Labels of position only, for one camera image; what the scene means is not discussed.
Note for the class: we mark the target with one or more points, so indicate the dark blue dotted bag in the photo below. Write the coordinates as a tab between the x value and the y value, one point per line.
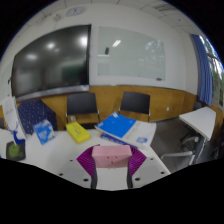
35	113

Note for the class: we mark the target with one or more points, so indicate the pink charger block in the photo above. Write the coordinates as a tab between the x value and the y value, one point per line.
111	156

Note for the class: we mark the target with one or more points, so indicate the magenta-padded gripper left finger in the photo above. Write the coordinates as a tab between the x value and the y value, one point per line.
86	161

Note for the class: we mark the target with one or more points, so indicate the black mouse pad green print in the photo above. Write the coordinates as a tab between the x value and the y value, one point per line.
15	151

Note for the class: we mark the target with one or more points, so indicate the white paper bag blue deer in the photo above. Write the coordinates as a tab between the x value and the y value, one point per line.
11	115

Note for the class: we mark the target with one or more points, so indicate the glass whiteboard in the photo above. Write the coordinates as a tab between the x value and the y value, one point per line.
133	53

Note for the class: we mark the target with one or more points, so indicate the large black wall display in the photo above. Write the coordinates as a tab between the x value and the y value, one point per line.
51	60

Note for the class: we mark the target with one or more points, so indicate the black whiteboard eraser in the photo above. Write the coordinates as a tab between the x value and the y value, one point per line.
107	50

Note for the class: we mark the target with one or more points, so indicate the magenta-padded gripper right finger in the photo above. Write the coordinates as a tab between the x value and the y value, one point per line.
137	161

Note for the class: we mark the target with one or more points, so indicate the blue curtain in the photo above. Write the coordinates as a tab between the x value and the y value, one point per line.
204	73

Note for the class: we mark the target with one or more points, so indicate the blue and white book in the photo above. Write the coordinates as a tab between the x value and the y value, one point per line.
116	126

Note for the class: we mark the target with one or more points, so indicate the white side table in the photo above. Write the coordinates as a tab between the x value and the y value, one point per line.
200	120

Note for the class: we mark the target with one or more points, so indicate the black office chair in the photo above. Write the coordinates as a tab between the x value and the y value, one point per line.
81	104
135	102

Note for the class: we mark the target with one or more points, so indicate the blue tissue box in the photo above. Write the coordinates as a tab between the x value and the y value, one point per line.
44	132

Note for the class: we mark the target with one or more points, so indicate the yellow sticky note block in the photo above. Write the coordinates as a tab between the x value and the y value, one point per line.
77	132

